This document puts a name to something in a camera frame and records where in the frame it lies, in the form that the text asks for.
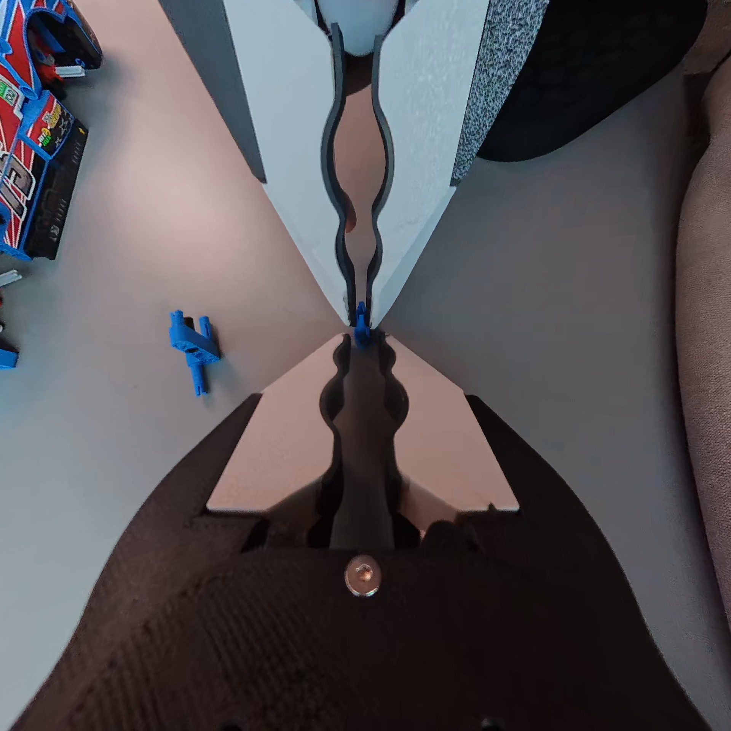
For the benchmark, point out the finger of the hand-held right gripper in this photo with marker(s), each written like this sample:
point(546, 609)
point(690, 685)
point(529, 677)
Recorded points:
point(428, 114)
point(280, 114)

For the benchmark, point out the blue perforated brick beam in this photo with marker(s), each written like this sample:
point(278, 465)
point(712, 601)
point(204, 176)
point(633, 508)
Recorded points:
point(188, 341)

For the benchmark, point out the grey desk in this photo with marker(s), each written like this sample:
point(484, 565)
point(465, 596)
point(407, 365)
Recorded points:
point(571, 342)

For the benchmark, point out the person's right hand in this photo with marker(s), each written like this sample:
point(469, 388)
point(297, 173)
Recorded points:
point(350, 216)

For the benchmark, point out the person's beige sweatshirt torso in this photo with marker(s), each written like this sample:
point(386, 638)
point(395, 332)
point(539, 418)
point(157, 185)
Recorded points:
point(708, 342)

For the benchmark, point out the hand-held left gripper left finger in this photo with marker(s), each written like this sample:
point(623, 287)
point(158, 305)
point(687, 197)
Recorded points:
point(268, 457)

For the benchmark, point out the toy brick race car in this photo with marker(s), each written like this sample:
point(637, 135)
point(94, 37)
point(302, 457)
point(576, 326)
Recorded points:
point(34, 143)

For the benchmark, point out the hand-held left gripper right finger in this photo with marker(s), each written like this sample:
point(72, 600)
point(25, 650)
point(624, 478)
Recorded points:
point(451, 457)

